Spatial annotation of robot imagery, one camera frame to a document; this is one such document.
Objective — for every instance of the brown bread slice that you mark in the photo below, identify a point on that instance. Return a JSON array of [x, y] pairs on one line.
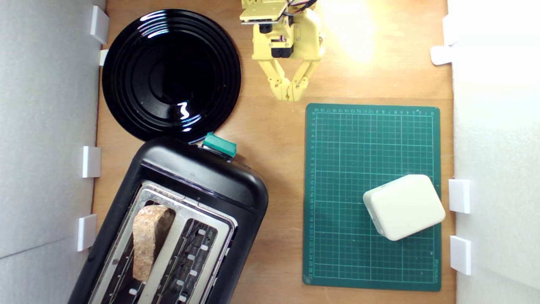
[[145, 240]]

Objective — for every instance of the green toaster lever knob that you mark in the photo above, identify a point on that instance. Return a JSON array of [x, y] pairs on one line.
[[219, 145]]

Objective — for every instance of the black two-slot toaster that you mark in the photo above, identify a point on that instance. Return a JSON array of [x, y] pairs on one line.
[[211, 177]]

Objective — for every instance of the green cutting mat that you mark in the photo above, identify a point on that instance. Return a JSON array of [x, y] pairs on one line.
[[337, 169]]

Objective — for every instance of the black round plate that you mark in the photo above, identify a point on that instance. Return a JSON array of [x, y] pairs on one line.
[[168, 76]]

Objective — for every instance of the white rounded block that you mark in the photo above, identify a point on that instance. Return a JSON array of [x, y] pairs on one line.
[[405, 207]]

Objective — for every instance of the yellow wrist camera mount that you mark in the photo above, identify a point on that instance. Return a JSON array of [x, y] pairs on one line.
[[261, 12]]

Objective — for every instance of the white wall clip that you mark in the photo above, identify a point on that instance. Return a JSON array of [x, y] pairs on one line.
[[460, 255], [441, 55], [460, 196], [448, 30], [91, 161], [87, 232], [99, 24], [103, 57]]

